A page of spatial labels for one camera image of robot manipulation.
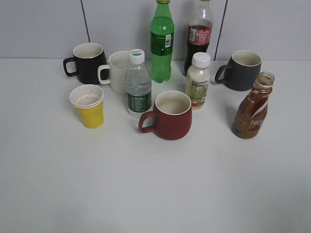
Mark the yellow paper cup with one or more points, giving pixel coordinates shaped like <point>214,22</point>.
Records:
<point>88,101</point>

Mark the brown coffee bottle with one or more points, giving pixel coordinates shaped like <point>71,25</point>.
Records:
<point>253,109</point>

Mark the red ceramic mug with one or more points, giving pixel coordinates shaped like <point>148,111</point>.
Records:
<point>170,118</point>

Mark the clear water bottle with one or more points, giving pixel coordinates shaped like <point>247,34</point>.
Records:
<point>138,84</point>

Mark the white milk drink bottle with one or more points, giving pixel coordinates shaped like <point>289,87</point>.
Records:
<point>198,77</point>

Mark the white ceramic mug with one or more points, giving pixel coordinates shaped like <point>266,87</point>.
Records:
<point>117,67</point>

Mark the black ceramic mug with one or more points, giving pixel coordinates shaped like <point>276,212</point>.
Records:
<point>87,57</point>

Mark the green soda bottle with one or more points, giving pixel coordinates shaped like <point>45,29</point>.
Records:
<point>161,42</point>

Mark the dark grey ceramic mug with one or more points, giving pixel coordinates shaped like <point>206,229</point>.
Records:
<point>241,70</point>

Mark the cola bottle red label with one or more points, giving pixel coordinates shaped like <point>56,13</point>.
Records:
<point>199,31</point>

